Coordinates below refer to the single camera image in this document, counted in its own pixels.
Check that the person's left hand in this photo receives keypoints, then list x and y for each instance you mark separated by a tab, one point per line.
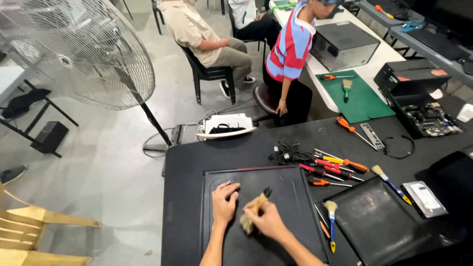
223	205

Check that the person's right hand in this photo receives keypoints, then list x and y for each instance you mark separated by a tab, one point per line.
271	223

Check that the person's right fingers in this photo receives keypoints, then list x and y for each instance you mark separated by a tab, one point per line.
253	216

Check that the black computer side panel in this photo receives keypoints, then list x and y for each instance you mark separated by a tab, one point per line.
377	221
288	207

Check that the white tray with black item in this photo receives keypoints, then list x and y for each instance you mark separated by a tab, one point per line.
229	123

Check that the brown round stool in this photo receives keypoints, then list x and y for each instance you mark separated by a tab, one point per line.
264	98

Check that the metal port shield plate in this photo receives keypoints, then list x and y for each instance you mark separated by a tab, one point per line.
372	136

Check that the black plastic chair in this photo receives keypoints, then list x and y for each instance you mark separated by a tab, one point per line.
208	72
158	14
236	35

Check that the green cutting mat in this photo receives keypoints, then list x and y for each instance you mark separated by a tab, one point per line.
364	101

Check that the silver hard drive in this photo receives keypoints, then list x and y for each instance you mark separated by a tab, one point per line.
425	198

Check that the grey computer case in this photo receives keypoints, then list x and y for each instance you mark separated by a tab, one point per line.
342	46

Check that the large black flat bag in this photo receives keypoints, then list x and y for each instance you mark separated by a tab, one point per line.
451	181

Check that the computer motherboard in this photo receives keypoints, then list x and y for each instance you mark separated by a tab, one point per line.
432	120

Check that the open black computer case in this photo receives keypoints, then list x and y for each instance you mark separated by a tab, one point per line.
410	77

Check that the black box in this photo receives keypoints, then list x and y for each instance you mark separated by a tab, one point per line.
50	136

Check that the yellow plastic chairs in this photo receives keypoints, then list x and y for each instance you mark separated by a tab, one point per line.
22	229

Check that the white item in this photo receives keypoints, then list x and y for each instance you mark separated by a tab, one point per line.
465	112

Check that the large metal standing fan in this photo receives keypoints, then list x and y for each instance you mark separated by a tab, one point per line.
74	55

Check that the blue plastic item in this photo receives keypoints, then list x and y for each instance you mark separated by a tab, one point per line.
413	26

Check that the black keyboard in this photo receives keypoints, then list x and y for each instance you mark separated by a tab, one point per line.
439	43

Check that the black monitor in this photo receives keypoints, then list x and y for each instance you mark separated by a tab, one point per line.
451	16

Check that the black frame table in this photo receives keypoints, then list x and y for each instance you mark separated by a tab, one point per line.
40	111

